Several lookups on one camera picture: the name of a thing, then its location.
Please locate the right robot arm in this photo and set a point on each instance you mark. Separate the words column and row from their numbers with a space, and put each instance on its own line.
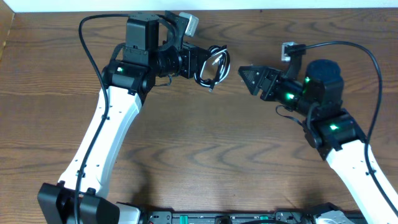
column 331, row 130

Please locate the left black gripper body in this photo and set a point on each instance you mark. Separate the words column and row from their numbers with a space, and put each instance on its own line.
column 191, row 59

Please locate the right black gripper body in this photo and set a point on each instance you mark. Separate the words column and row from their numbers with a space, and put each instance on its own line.
column 269, row 84

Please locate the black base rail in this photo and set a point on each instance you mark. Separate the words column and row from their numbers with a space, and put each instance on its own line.
column 170, row 217

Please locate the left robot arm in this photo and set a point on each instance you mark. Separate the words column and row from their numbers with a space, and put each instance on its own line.
column 154, row 47

